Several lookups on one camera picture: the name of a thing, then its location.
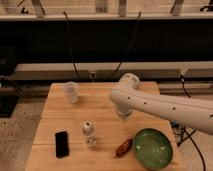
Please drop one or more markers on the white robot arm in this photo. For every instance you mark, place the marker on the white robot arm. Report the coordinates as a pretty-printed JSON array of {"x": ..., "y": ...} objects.
[{"x": 194, "y": 113}]

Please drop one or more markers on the clear plastic bottle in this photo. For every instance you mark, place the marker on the clear plastic bottle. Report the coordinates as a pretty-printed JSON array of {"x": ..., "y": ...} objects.
[{"x": 89, "y": 134}]

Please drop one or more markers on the clear plastic cup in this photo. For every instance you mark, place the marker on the clear plastic cup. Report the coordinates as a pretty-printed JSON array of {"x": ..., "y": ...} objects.
[{"x": 70, "y": 90}]

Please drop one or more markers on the black phone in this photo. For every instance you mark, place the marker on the black phone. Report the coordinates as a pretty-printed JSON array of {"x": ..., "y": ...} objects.
[{"x": 61, "y": 142}]

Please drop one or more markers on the green round plate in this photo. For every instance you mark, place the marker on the green round plate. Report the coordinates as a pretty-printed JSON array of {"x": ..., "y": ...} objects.
[{"x": 152, "y": 149}]

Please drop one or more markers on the wall power outlet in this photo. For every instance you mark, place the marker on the wall power outlet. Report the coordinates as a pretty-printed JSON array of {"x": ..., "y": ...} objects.
[{"x": 92, "y": 75}]

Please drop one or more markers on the right wall outlet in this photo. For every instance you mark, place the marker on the right wall outlet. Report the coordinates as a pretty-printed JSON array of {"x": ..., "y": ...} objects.
[{"x": 183, "y": 71}]

